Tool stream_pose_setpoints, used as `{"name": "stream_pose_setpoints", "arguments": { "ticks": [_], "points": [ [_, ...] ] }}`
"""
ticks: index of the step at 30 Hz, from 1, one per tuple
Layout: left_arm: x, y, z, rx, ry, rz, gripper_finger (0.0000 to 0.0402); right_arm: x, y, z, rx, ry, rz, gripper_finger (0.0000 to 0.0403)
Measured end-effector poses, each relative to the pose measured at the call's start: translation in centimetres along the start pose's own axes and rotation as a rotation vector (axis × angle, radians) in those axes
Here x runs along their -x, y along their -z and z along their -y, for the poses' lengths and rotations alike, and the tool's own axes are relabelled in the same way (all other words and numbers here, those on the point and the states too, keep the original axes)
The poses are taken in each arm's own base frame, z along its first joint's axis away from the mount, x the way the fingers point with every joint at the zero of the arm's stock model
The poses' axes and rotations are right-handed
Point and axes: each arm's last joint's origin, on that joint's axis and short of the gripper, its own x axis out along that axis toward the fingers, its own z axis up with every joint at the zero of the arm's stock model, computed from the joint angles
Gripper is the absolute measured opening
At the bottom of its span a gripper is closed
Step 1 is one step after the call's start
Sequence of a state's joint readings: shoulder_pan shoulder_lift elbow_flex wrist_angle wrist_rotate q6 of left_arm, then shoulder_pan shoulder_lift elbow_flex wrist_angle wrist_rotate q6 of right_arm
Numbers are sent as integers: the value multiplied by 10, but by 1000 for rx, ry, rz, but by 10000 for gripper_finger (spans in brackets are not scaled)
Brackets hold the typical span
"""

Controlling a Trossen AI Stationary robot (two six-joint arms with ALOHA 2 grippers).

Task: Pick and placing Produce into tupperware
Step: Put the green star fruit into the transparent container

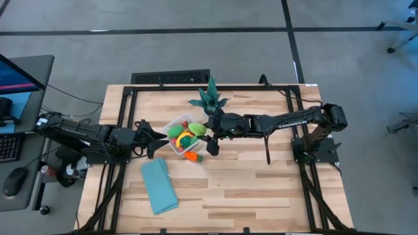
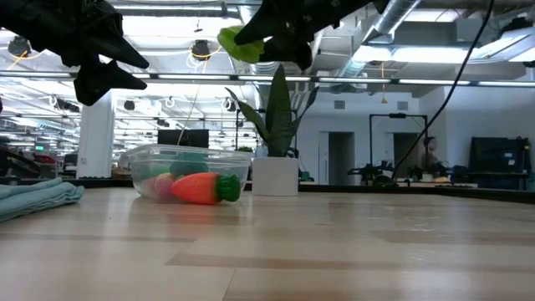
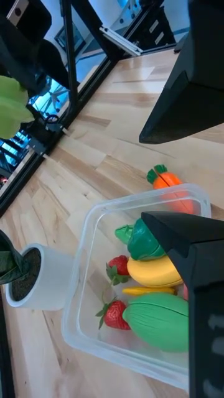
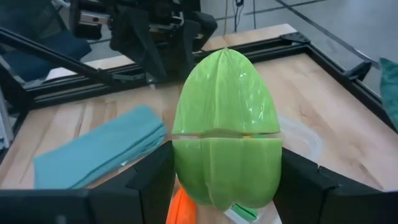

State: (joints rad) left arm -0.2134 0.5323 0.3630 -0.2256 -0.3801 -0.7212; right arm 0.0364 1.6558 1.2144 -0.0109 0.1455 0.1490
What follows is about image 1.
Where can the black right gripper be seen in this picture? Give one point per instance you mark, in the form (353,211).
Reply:
(232,125)

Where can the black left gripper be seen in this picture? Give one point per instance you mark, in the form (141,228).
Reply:
(138,140)

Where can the green toy papaya half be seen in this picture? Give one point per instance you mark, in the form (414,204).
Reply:
(175,132)

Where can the yellow toy banana bunch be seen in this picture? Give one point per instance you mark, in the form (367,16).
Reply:
(180,138)

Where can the orange toy carrot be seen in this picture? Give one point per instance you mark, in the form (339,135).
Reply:
(192,156)

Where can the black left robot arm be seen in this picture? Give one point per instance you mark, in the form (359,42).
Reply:
(81,137)

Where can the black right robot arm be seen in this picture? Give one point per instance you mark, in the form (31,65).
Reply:
(287,121)

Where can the clear plastic tupperware container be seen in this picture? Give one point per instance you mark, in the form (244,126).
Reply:
(170,124)

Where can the green snake plant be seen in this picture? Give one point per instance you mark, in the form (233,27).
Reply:
(210,98)

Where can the folded teal cloth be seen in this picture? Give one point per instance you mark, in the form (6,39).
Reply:
(160,186)

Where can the red drink can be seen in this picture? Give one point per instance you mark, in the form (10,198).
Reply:
(49,170)

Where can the grey office desk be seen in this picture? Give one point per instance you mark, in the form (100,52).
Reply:
(36,104)

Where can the black desk caster wheel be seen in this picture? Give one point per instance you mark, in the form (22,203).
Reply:
(44,209)

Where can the black keyboard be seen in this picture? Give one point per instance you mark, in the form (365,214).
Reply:
(9,147)

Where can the black computer mouse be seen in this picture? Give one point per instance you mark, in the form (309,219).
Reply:
(14,181)

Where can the computer monitor blue screen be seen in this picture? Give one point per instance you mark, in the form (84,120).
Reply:
(16,76)

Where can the black chair base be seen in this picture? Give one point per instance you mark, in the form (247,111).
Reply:
(405,124)

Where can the office chair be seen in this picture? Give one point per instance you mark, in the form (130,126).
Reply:
(400,26)

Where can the black aluminium table frame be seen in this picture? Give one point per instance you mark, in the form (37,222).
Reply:
(248,88)

